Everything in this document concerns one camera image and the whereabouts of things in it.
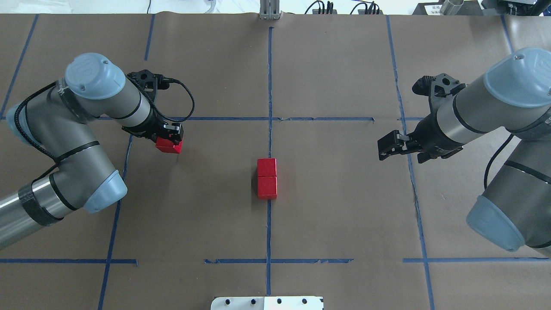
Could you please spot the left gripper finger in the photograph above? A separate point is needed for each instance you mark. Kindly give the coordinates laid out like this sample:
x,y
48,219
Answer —
x,y
174,128
168,138

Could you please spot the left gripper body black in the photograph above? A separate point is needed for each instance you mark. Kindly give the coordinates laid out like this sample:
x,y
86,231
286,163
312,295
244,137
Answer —
x,y
151,128

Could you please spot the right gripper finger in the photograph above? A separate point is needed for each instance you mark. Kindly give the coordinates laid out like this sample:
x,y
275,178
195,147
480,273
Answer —
x,y
393,140
385,151

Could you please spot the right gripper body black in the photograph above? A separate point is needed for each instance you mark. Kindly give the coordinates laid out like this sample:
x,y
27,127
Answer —
x,y
430,137

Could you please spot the red block one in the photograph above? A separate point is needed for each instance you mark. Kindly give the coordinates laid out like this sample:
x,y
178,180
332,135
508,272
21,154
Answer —
x,y
267,187
267,167
167,146

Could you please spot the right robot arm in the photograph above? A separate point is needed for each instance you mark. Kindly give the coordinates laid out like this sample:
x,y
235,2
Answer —
x,y
514,94

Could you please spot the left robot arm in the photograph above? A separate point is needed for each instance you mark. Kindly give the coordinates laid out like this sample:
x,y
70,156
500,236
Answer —
x,y
55,121

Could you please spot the brown paper table cover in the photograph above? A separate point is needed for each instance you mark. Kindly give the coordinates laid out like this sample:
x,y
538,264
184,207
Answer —
x,y
314,92

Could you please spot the metal cup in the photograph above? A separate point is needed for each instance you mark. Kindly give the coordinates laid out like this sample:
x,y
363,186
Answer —
x,y
451,7

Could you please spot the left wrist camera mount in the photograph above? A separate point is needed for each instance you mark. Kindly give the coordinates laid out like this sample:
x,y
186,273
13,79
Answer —
x,y
148,83

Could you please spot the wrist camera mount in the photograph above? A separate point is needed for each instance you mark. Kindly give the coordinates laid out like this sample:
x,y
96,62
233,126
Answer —
x,y
440,89
148,83

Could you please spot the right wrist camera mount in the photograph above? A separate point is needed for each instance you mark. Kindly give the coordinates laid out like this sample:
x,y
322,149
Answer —
x,y
440,89

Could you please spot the aluminium frame post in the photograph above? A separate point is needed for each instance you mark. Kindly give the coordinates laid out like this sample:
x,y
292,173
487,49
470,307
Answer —
x,y
270,10

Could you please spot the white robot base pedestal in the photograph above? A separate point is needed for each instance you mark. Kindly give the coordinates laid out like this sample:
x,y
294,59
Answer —
x,y
268,303

